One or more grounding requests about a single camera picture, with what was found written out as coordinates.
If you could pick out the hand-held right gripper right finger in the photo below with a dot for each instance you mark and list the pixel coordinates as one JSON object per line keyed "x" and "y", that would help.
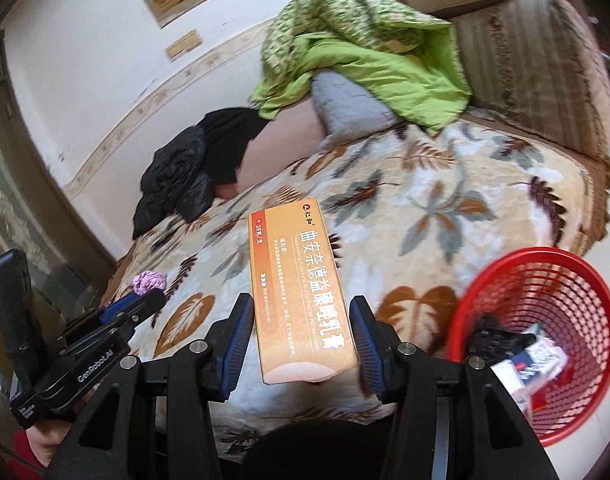
{"x": 367, "y": 355}

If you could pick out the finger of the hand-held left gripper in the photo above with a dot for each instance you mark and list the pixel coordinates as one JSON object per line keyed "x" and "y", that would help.
{"x": 145, "y": 305}
{"x": 120, "y": 305}

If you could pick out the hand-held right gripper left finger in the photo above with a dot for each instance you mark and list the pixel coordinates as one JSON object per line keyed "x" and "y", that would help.
{"x": 237, "y": 345}

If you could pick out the purple plastic bag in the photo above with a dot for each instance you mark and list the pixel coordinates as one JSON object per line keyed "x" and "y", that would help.
{"x": 147, "y": 282}

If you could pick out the orange medicine box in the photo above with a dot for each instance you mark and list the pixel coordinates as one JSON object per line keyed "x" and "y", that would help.
{"x": 300, "y": 285}

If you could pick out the black plastic bag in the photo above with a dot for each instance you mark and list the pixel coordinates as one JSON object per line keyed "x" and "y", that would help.
{"x": 495, "y": 340}

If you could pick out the white medicine box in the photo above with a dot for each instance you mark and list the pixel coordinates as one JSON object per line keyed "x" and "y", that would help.
{"x": 535, "y": 360}

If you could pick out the red mesh basket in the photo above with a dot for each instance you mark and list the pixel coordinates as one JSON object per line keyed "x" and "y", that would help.
{"x": 535, "y": 290}

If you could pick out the person's left forearm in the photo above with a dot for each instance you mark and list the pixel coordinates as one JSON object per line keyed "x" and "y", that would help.
{"x": 42, "y": 445}

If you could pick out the black puffer jacket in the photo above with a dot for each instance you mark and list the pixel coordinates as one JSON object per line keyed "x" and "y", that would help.
{"x": 175, "y": 180}

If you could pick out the leaf print blanket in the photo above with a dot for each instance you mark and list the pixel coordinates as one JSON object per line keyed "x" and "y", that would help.
{"x": 435, "y": 220}

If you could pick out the black cloth garment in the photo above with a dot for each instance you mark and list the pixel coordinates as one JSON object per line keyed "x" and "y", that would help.
{"x": 230, "y": 145}

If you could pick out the grey quilted pillow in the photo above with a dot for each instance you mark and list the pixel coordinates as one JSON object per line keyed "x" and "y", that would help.
{"x": 350, "y": 105}

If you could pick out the green quilt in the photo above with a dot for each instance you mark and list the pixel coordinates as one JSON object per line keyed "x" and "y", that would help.
{"x": 385, "y": 70}

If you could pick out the brown striped sofa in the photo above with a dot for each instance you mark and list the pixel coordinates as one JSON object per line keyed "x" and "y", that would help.
{"x": 535, "y": 60}

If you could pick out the brown wooden door frame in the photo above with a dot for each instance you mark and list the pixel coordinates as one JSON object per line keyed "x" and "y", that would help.
{"x": 80, "y": 240}

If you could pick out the small tan wall picture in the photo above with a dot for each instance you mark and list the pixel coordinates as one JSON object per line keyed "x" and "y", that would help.
{"x": 184, "y": 45}

